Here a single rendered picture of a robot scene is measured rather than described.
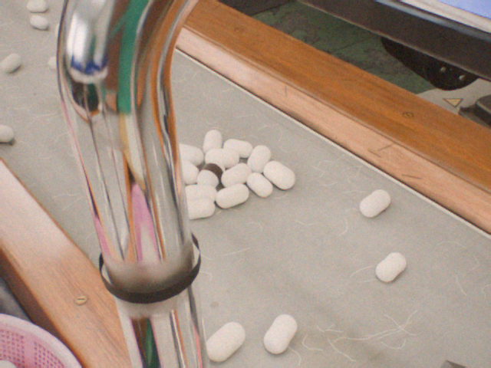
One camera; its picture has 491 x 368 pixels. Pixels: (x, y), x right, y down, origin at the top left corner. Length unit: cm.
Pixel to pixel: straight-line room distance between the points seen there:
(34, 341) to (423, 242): 34
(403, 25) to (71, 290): 38
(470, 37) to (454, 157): 45
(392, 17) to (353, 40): 237
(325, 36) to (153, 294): 250
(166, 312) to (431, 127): 56
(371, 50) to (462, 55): 232
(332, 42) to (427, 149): 194
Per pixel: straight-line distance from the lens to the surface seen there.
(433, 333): 53
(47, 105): 83
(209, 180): 63
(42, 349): 52
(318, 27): 271
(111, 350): 49
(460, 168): 65
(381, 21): 24
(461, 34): 22
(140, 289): 16
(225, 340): 49
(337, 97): 74
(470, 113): 124
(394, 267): 55
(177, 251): 15
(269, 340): 49
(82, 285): 54
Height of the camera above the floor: 115
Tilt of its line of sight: 38 degrees down
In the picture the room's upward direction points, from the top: 4 degrees counter-clockwise
